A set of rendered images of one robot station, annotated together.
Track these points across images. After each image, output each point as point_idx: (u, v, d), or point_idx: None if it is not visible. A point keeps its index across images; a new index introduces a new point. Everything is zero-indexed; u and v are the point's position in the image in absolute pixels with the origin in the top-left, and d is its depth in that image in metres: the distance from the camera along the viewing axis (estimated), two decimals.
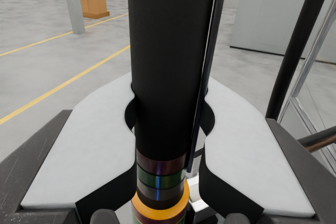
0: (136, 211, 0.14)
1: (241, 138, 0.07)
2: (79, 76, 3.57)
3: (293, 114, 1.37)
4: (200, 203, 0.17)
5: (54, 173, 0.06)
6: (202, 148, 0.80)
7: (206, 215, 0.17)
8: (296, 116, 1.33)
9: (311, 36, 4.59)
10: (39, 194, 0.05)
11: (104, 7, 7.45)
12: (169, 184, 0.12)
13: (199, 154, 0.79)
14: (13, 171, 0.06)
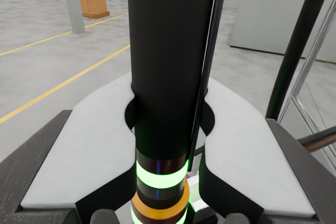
0: (136, 210, 0.14)
1: (241, 138, 0.07)
2: (79, 76, 3.56)
3: (294, 112, 1.36)
4: (200, 202, 0.17)
5: (54, 173, 0.06)
6: (203, 146, 0.80)
7: (206, 214, 0.17)
8: (297, 115, 1.32)
9: (311, 36, 4.58)
10: (39, 194, 0.05)
11: (104, 7, 7.44)
12: (169, 184, 0.12)
13: (200, 152, 0.79)
14: (13, 171, 0.06)
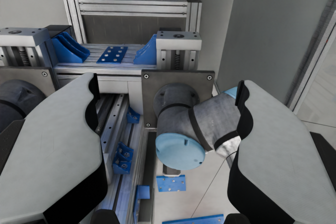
0: None
1: (279, 147, 0.07)
2: None
3: None
4: None
5: (14, 188, 0.05)
6: None
7: None
8: None
9: None
10: None
11: None
12: None
13: None
14: None
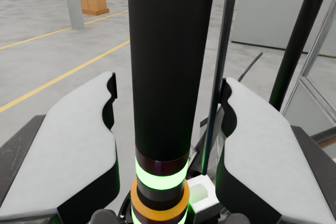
0: (136, 212, 0.14)
1: (263, 142, 0.07)
2: (77, 69, 3.48)
3: (304, 94, 1.28)
4: (200, 204, 0.17)
5: (31, 180, 0.05)
6: None
7: (206, 216, 0.17)
8: (307, 96, 1.24)
9: (314, 30, 4.51)
10: (17, 204, 0.05)
11: (104, 4, 7.38)
12: (169, 185, 0.12)
13: (206, 122, 0.70)
14: None
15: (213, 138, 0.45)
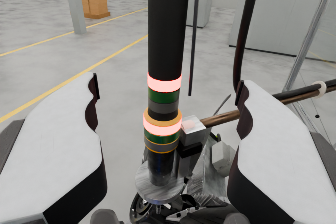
0: (148, 124, 0.22)
1: (279, 147, 0.07)
2: (81, 75, 3.64)
3: (288, 105, 1.44)
4: (190, 130, 0.25)
5: (14, 188, 0.05)
6: None
7: (194, 139, 0.25)
8: (290, 107, 1.40)
9: None
10: None
11: (105, 8, 7.54)
12: (169, 101, 0.20)
13: None
14: None
15: (198, 153, 0.61)
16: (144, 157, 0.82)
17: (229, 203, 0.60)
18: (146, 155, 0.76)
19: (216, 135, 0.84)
